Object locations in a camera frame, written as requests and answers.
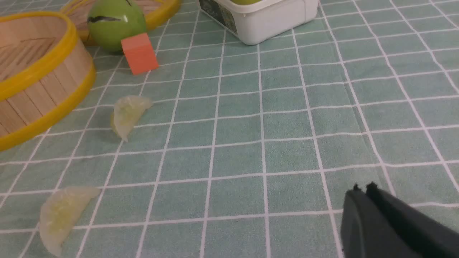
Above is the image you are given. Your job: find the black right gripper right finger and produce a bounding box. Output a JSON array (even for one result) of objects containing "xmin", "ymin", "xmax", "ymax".
[{"xmin": 366, "ymin": 182, "xmax": 459, "ymax": 258}]

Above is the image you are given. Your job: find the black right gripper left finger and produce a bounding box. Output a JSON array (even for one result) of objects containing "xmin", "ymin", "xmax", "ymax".
[{"xmin": 340, "ymin": 184, "xmax": 421, "ymax": 258}]

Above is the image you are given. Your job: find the pale green dumpling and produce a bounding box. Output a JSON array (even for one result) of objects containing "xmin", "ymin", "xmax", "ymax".
[
  {"xmin": 39, "ymin": 186, "xmax": 101, "ymax": 257},
  {"xmin": 110, "ymin": 95, "xmax": 153, "ymax": 142}
]

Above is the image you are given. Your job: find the bamboo steamer lid yellow rim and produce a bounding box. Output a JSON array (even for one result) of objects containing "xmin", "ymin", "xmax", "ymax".
[{"xmin": 60, "ymin": 0, "xmax": 181, "ymax": 46}]

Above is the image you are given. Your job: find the bamboo steamer tray yellow rim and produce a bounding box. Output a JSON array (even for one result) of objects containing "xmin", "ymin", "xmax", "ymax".
[{"xmin": 0, "ymin": 11, "xmax": 96, "ymax": 151}]

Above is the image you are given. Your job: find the green checkered tablecloth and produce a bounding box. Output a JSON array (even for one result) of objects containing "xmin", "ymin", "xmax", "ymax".
[{"xmin": 0, "ymin": 0, "xmax": 459, "ymax": 258}]

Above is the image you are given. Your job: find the white box green lid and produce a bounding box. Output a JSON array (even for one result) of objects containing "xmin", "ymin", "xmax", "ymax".
[{"xmin": 196, "ymin": 0, "xmax": 319, "ymax": 46}]

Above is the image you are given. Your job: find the orange foam cube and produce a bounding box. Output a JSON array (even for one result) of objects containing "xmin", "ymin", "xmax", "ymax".
[{"xmin": 121, "ymin": 33, "xmax": 159, "ymax": 75}]

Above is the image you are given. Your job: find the green toy apple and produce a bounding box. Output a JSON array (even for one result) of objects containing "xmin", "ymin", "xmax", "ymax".
[{"xmin": 86, "ymin": 0, "xmax": 147, "ymax": 52}]

